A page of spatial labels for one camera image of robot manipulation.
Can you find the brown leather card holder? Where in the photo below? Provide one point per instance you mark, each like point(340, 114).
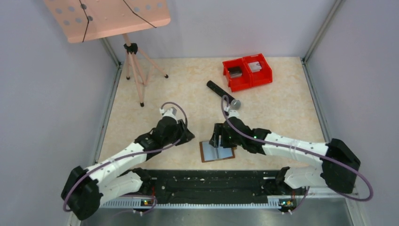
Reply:
point(209, 153)

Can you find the pink music stand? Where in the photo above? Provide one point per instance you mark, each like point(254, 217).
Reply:
point(84, 20)

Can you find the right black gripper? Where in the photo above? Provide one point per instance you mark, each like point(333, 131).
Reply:
point(219, 129)

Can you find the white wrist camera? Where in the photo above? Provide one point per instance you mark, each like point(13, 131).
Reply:
point(232, 113)
point(170, 112)

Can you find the black handheld microphone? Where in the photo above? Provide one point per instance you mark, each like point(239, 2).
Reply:
point(234, 103)

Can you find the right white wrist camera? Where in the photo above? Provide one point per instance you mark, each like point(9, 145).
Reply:
point(232, 113)

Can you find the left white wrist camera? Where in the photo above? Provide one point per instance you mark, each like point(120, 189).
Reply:
point(170, 112)

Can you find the red plastic bin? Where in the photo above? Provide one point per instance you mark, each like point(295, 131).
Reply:
point(237, 74)
point(259, 70)

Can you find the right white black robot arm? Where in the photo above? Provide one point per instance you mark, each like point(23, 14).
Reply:
point(332, 164)

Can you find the right red plastic bin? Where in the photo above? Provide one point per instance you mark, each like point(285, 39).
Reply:
point(259, 70)

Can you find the left red plastic bin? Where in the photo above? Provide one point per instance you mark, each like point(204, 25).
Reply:
point(237, 74)

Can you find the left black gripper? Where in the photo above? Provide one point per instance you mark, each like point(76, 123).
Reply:
point(185, 134)

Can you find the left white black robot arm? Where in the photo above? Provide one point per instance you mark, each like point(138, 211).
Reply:
point(84, 189)

